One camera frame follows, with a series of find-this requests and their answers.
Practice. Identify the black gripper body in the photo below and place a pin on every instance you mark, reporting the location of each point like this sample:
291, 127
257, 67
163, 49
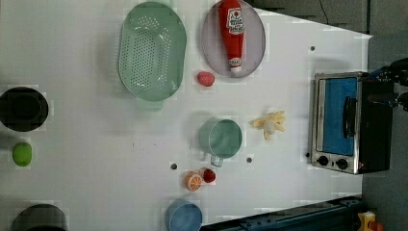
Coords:
395, 73

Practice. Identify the yellow peeled toy banana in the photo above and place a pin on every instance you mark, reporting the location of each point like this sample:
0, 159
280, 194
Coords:
270, 123

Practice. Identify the black toaster oven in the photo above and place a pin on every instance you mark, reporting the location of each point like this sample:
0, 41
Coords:
351, 133

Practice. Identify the grey round plate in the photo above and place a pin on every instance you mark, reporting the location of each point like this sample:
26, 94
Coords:
253, 47

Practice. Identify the yellow red clamp tool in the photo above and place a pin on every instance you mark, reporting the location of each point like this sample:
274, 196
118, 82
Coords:
369, 222

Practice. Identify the red ketchup bottle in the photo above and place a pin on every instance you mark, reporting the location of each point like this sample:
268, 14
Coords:
232, 31

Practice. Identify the pink toy strawberry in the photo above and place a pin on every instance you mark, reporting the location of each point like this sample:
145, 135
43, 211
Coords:
205, 78

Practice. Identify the red toy strawberry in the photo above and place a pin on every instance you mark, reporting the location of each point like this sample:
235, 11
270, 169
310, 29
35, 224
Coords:
209, 176

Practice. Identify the orange toy slice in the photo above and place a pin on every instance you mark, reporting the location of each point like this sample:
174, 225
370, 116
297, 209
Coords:
193, 181

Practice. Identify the green perforated colander basket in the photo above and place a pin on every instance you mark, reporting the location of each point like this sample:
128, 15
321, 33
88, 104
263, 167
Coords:
151, 54

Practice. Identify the blue cup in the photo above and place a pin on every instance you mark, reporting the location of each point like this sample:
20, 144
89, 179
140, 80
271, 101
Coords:
182, 215

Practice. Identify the black round cup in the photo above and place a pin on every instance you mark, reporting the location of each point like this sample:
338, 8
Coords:
23, 109

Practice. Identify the green toy lime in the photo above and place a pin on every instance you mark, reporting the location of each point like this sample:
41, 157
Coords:
22, 154

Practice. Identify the dark grey round container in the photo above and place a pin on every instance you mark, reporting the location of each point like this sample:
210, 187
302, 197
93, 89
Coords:
40, 217

